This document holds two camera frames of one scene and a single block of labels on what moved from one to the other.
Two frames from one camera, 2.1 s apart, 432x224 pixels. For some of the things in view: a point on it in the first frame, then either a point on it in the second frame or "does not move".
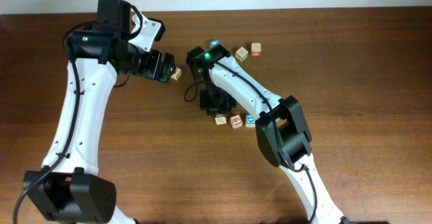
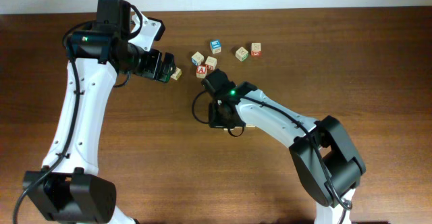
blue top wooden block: (213, 42) does not move
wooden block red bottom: (256, 49) does not move
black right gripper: (216, 102) to (220, 117)
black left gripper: (150, 71) does not move
